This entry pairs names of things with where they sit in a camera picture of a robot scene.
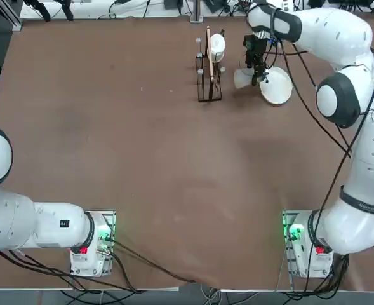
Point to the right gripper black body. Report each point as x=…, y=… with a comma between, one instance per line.
x=255, y=47

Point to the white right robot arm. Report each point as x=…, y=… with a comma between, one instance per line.
x=332, y=31

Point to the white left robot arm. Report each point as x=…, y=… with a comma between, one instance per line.
x=9, y=219

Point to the white round plate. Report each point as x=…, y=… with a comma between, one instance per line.
x=278, y=89

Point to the black stand leg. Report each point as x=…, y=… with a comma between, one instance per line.
x=44, y=9
x=66, y=9

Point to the aluminium camera post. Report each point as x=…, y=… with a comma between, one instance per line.
x=197, y=12

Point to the aluminium frame post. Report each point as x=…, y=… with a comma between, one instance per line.
x=13, y=16

